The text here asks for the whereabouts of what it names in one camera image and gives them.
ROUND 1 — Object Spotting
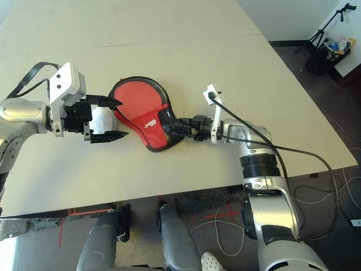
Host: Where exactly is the grey left robot leg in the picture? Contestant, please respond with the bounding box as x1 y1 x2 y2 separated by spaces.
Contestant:
76 210 131 271

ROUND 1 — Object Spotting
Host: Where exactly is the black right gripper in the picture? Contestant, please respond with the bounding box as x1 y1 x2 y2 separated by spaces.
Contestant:
164 114 213 142

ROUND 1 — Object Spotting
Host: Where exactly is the white ball bundle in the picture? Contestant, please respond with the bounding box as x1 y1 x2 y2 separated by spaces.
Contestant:
89 106 119 135

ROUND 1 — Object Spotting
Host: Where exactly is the white floor cable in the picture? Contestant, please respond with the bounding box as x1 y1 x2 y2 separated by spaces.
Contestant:
189 210 246 257

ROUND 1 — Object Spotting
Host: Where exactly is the red black paddle case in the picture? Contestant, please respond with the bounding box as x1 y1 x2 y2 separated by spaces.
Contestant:
108 75 186 153

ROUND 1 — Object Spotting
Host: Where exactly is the black tripod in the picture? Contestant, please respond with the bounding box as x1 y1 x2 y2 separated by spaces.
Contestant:
294 2 356 54

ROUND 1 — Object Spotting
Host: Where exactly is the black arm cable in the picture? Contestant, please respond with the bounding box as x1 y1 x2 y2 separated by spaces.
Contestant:
208 91 346 242
11 61 61 98

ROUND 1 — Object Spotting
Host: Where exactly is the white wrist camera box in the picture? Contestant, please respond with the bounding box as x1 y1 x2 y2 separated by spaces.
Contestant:
46 62 87 138
202 83 224 145

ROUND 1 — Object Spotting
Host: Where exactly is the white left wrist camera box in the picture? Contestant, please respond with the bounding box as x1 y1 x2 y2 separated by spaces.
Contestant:
46 62 87 138

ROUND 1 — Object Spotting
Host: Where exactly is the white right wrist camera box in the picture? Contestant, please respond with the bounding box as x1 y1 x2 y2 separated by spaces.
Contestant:
202 83 224 145

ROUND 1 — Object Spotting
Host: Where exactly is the grey right robot leg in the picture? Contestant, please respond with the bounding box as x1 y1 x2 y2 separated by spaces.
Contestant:
156 203 202 271

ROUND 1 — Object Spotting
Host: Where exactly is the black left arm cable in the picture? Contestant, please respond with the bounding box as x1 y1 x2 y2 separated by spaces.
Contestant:
11 61 61 98

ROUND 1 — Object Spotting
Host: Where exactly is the colourful trash pile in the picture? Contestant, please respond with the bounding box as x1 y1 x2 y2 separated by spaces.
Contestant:
324 36 356 56

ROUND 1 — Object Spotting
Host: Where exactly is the speckled grey foam mat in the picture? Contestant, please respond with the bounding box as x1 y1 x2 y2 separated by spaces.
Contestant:
0 219 61 241

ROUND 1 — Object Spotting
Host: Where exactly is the black trash bin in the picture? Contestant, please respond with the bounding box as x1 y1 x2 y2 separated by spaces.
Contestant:
304 39 352 76

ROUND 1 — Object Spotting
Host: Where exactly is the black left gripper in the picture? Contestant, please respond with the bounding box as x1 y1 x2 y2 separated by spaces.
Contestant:
63 95 130 144

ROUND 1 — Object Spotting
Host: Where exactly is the white perforated shoe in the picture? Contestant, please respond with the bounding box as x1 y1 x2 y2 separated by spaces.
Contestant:
201 252 223 271

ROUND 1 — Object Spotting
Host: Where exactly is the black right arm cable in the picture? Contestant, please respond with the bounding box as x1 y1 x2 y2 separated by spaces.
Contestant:
208 91 346 242

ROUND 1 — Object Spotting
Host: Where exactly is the grey robot leg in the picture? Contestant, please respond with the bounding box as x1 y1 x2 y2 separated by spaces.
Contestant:
156 203 202 271
76 210 131 271

